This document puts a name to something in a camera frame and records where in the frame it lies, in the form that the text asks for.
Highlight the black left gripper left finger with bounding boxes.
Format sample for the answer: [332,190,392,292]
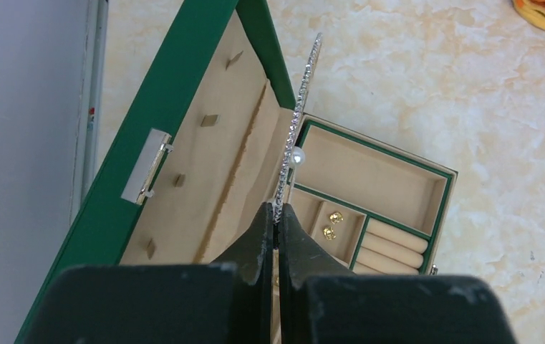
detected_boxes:
[24,203,274,343]

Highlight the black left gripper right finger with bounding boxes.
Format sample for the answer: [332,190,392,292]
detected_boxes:
[277,204,516,343]

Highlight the gold earring stud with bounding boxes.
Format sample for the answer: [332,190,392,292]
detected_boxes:
[329,211,344,225]
[322,226,337,241]

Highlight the silver bangle with pearls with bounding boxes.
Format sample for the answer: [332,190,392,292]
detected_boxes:
[271,32,324,225]

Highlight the green jewelry box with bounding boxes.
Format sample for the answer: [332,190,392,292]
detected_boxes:
[16,1,458,343]

